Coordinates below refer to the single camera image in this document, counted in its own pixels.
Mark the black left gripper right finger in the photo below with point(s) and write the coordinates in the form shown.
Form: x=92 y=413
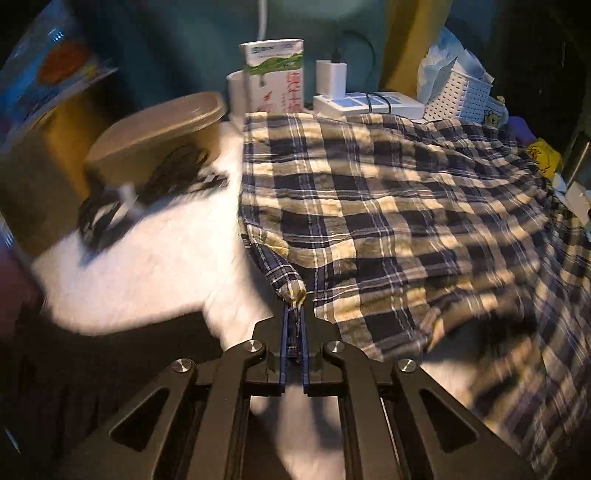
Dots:
x=397 y=422

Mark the brown cardboard box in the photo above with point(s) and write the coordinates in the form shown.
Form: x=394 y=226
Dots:
x=42 y=179

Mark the plaid blue beige pants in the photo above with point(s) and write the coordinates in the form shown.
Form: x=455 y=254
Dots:
x=402 y=233

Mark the yellow small object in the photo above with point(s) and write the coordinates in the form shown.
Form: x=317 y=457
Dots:
x=548 y=159

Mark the snack bag with orange print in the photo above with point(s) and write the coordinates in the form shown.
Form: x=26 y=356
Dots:
x=49 y=65

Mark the yellow curtain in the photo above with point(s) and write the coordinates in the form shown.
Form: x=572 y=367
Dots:
x=414 y=26

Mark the white green milk carton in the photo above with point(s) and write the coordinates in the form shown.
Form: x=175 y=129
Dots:
x=273 y=75

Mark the white desk lamp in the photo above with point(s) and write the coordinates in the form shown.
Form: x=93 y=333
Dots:
x=236 y=87

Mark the white charger plug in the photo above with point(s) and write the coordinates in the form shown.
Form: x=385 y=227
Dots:
x=330 y=79

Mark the white perforated plastic basket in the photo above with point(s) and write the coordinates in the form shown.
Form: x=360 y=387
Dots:
x=457 y=95

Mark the beige plastic food container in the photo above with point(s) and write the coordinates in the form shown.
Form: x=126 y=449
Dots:
x=130 y=150

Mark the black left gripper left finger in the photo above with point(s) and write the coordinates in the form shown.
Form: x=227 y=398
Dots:
x=190 y=421

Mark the white power strip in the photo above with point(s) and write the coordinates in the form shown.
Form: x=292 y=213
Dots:
x=357 y=103

